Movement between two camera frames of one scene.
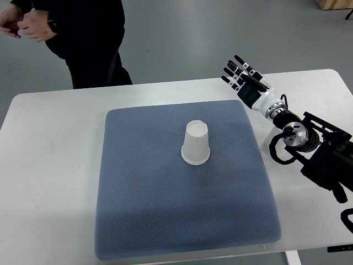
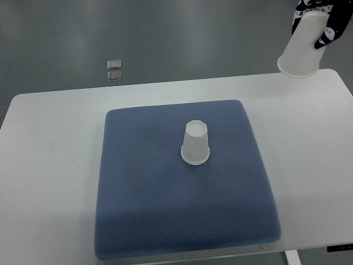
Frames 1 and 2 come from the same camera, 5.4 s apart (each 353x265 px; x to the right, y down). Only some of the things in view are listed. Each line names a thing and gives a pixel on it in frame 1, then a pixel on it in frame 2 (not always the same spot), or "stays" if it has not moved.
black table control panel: [338, 248] stays
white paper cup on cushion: [196, 149] stays
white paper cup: [282, 153] to [300, 58]
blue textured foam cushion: [151, 201] stays
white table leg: [293, 258] stays
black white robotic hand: [255, 89] to [340, 12]
